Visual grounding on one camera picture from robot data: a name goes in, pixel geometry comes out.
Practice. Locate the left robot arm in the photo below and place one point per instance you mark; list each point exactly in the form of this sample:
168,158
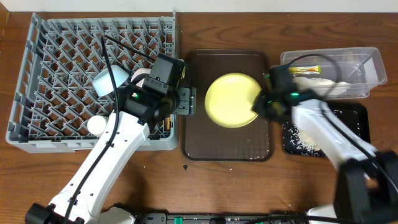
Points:
148,99

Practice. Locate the green orange snack wrapper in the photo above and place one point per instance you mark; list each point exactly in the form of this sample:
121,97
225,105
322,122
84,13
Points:
308,70

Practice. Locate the small white cup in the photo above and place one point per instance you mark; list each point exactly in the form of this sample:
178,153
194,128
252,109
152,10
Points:
96,125

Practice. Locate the grey plastic dish rack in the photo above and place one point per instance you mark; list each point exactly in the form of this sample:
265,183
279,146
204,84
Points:
55,97

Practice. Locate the white napkin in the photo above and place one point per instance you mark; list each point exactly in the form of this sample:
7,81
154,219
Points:
321,85

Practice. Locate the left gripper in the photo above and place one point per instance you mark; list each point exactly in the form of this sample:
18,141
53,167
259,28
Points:
186,101

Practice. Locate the yellow round plate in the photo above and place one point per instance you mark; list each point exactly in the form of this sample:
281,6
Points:
230,98

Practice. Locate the dark brown serving tray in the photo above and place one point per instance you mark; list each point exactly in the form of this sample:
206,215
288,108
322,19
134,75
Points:
204,140

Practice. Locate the clear plastic bin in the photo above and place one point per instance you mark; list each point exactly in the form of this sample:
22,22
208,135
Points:
362,67

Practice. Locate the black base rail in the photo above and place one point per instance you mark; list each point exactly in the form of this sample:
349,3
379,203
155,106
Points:
217,218

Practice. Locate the pile of rice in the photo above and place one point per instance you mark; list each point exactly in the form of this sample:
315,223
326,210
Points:
297,142

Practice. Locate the pink white bowl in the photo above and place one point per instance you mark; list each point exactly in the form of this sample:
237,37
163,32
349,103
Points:
139,76

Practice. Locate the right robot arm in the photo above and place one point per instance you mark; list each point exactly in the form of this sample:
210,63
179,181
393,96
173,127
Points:
366,190

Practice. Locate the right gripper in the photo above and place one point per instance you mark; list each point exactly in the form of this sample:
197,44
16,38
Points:
256,103

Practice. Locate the black rectangular tray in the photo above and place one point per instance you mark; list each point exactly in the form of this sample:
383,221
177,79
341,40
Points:
363,123

